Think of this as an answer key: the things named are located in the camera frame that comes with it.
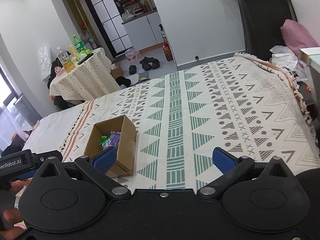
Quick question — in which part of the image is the small cardboard floor box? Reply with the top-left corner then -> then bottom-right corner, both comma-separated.
110,64 -> 124,79

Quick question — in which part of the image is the green tissue pack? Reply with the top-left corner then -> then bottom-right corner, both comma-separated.
76,49 -> 94,64

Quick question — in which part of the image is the black framed glass door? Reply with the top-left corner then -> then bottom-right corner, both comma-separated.
82,0 -> 133,58

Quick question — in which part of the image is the black bag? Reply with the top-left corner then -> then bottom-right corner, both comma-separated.
116,76 -> 132,87

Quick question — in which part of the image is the clear bottle with yellow drink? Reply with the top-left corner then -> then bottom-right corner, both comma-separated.
56,46 -> 75,73

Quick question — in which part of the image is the white bed sheet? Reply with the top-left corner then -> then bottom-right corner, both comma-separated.
24,102 -> 87,155

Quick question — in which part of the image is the bubble wrap sheet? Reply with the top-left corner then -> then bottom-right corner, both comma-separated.
38,46 -> 52,80

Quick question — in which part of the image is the purple mochi packet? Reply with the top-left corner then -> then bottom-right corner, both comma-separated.
110,133 -> 122,148

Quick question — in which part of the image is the pink wrapped bottle pack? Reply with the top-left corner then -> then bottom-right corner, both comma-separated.
125,48 -> 141,61

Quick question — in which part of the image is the brown cardboard box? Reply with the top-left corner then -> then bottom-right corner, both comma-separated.
84,114 -> 137,178

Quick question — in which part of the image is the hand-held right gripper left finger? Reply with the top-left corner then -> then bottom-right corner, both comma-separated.
35,146 -> 132,200

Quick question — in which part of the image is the black clothing pile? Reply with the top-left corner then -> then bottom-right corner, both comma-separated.
52,96 -> 75,110

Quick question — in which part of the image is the person's left hand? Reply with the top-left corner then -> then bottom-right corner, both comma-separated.
0,181 -> 27,232

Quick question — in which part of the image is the pink pillow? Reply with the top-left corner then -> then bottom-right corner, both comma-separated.
280,19 -> 320,57

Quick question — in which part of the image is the white desk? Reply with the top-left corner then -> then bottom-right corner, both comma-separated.
299,47 -> 320,105

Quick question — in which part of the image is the white kitchen cabinet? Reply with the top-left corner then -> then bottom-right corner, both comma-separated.
122,9 -> 164,53

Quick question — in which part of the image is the green soda bottle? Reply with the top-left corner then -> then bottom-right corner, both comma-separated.
72,34 -> 84,53

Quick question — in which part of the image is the kitchen shelf rack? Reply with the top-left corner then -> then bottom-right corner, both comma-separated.
116,0 -> 158,20

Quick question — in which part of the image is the table with dotted tablecloth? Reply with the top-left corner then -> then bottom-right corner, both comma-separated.
49,47 -> 120,103

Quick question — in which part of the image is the small grey fan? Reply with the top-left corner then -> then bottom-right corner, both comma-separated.
85,35 -> 97,50

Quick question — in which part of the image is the white crumpled clothes pile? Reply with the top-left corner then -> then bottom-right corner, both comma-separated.
269,45 -> 307,80

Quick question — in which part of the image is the black office chair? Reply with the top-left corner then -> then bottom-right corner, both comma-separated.
237,0 -> 298,60

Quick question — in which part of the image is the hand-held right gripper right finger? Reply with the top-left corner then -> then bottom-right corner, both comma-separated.
197,147 -> 293,200

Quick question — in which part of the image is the window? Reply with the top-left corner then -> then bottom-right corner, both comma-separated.
0,65 -> 18,150

